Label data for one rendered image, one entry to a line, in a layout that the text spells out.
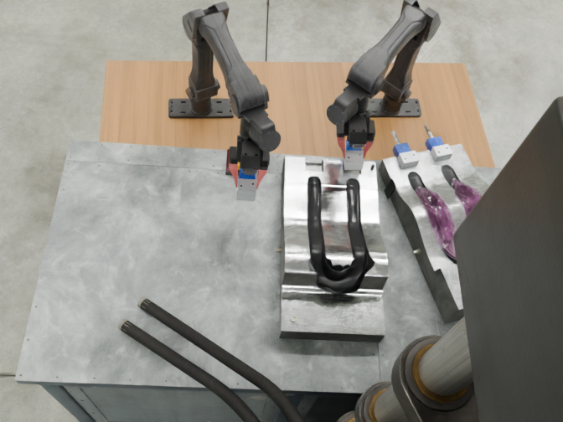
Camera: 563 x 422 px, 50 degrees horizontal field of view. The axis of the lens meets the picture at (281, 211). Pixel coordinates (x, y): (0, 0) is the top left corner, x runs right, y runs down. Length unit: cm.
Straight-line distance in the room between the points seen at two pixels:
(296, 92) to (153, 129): 47
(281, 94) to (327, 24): 146
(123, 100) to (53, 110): 109
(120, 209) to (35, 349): 43
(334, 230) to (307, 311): 23
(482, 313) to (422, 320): 115
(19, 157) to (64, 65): 55
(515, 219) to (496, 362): 11
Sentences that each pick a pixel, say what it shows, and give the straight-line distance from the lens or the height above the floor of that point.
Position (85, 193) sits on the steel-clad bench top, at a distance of 177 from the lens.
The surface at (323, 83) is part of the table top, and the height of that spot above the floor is 80.
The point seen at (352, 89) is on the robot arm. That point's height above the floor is 116.
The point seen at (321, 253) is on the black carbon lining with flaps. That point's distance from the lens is 154.
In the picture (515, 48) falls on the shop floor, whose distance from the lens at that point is 361.
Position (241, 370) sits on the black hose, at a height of 90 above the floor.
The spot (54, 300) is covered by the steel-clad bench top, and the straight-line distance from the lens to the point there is 164.
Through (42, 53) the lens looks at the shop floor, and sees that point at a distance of 326.
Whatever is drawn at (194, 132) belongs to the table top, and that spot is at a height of 80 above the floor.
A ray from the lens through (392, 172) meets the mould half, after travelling 178.
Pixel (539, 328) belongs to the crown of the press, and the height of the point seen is 193.
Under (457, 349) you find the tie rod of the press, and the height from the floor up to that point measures 168.
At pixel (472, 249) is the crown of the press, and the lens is 53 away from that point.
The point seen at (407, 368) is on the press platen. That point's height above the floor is 154.
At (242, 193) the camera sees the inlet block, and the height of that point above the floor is 94.
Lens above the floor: 229
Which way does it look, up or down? 60 degrees down
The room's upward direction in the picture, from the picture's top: 11 degrees clockwise
